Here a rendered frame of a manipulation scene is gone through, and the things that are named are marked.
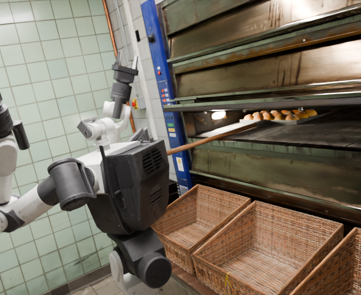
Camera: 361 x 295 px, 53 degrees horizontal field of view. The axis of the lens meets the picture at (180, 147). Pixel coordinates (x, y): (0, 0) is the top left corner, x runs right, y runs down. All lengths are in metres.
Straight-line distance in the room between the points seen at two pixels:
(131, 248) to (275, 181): 0.92
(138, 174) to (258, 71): 0.94
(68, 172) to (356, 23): 1.14
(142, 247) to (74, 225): 1.97
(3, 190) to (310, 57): 1.30
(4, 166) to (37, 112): 1.87
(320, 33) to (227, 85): 0.65
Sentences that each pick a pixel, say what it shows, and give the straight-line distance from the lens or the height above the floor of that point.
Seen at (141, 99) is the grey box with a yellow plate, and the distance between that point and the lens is 2.97.
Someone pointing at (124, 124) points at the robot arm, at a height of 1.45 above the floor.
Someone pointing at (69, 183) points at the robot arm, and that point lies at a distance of 1.16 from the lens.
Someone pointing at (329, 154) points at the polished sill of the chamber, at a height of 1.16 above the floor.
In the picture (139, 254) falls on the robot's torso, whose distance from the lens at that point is 1.32.
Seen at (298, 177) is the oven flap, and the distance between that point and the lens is 1.85.
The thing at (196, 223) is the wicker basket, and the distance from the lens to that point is 2.57.
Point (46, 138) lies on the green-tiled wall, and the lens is 3.10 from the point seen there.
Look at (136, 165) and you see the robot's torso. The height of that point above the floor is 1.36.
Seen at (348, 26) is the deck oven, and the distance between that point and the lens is 1.54.
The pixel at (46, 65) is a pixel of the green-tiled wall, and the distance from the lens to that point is 3.13.
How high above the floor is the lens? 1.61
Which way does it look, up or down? 11 degrees down
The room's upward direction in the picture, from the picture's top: 12 degrees counter-clockwise
